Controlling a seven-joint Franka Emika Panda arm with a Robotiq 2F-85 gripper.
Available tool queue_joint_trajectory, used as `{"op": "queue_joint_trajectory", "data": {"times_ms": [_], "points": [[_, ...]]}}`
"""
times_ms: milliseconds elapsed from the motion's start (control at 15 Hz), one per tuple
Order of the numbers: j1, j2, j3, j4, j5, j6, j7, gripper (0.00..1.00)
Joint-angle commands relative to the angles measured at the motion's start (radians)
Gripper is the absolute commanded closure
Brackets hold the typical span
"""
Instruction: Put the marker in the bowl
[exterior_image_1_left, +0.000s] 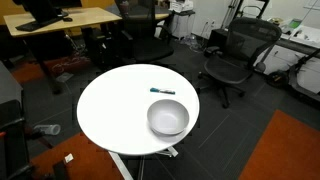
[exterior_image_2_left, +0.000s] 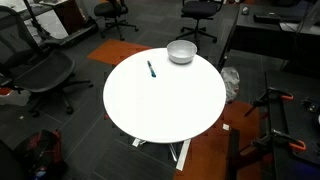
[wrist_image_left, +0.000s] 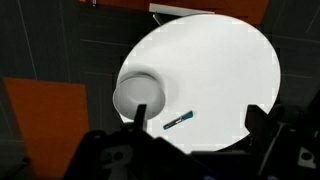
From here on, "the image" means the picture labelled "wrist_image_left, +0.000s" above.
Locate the teal and black marker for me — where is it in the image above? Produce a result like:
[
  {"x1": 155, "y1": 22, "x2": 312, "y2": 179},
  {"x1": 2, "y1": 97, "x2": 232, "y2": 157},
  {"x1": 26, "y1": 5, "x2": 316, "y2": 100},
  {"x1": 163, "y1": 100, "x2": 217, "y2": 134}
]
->
[{"x1": 162, "y1": 110, "x2": 195, "y2": 131}]

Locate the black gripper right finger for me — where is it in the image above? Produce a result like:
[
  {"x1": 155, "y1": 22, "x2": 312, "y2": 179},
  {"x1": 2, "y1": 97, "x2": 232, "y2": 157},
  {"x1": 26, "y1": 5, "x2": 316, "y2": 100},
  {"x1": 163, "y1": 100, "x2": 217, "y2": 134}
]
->
[{"x1": 244, "y1": 103, "x2": 274, "y2": 138}]

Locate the white round bowl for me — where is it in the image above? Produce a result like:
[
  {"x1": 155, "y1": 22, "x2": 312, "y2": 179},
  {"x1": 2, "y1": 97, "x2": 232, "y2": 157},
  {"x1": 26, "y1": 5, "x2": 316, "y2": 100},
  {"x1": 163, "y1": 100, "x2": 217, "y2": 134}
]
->
[{"x1": 112, "y1": 73, "x2": 167, "y2": 122}]

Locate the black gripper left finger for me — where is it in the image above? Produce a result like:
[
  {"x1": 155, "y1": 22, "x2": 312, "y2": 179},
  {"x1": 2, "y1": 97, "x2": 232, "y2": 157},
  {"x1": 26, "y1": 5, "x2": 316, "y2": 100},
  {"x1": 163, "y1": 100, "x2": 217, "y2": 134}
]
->
[{"x1": 134, "y1": 103, "x2": 148, "y2": 130}]

